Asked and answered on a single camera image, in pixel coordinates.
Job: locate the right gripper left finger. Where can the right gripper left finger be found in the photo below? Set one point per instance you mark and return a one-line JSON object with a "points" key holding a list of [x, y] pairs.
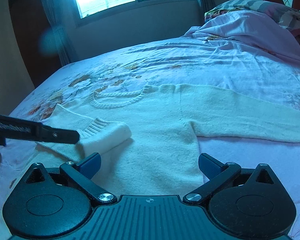
{"points": [[57, 202]]}

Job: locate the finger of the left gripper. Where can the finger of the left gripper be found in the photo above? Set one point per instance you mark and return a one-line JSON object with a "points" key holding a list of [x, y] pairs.
{"points": [[63, 136]]}

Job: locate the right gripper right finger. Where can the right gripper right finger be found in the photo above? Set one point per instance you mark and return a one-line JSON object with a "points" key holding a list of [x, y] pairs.
{"points": [[243, 202]]}

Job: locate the cream knit sweater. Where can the cream knit sweater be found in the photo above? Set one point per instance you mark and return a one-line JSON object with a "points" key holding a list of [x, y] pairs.
{"points": [[147, 139]]}

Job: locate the dark wooden wardrobe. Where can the dark wooden wardrobe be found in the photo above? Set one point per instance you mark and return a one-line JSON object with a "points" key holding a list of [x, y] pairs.
{"points": [[35, 39]]}

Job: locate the left blue curtain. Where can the left blue curtain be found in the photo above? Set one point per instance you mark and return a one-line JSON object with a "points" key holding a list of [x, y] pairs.
{"points": [[54, 14]]}

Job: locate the floral pink bed sheet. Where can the floral pink bed sheet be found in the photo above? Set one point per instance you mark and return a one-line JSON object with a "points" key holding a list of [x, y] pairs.
{"points": [[185, 60]]}

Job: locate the pink crumpled blanket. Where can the pink crumpled blanket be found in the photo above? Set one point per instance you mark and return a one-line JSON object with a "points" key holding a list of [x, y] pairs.
{"points": [[252, 29]]}

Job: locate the striped floral pillow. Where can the striped floral pillow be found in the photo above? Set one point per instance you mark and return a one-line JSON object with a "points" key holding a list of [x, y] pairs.
{"points": [[286, 17]]}

